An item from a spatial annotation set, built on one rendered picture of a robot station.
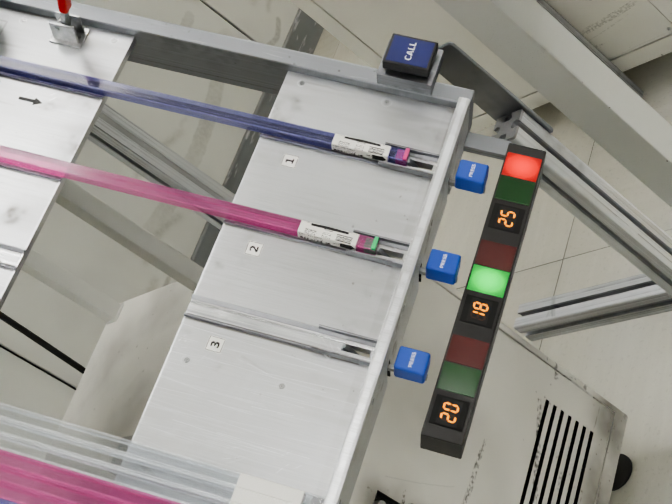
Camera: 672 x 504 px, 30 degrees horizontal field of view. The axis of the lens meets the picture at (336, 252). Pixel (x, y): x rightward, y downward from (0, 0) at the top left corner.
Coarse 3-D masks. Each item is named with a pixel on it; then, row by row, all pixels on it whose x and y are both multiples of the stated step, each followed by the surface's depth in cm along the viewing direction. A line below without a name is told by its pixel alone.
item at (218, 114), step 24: (24, 72) 136; (48, 72) 136; (72, 72) 135; (120, 96) 134; (144, 96) 133; (168, 96) 133; (216, 120) 132; (240, 120) 131; (264, 120) 131; (312, 144) 130
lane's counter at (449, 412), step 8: (440, 400) 116; (448, 400) 116; (456, 400) 116; (440, 408) 116; (448, 408) 116; (456, 408) 116; (464, 408) 116; (432, 416) 115; (440, 416) 115; (448, 416) 115; (456, 416) 115; (464, 416) 115; (440, 424) 115; (448, 424) 115; (456, 424) 115
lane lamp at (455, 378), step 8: (448, 368) 118; (456, 368) 118; (464, 368) 118; (472, 368) 118; (440, 376) 117; (448, 376) 117; (456, 376) 117; (464, 376) 117; (472, 376) 117; (440, 384) 117; (448, 384) 117; (456, 384) 117; (464, 384) 117; (472, 384) 117; (456, 392) 117; (464, 392) 116; (472, 392) 116
